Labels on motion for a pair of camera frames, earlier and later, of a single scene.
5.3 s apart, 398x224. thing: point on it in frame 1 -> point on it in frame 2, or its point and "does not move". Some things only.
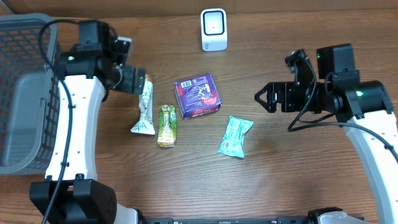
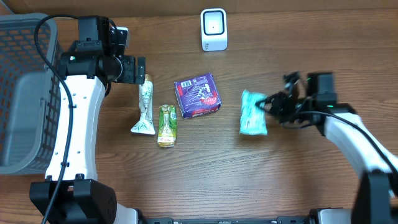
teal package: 232,143 -> 252,118
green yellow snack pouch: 167,126 does not move
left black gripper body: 137,80 -> 138,70
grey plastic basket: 30,93 does not move
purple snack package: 198,95 does not move
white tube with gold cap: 145,124 does not move
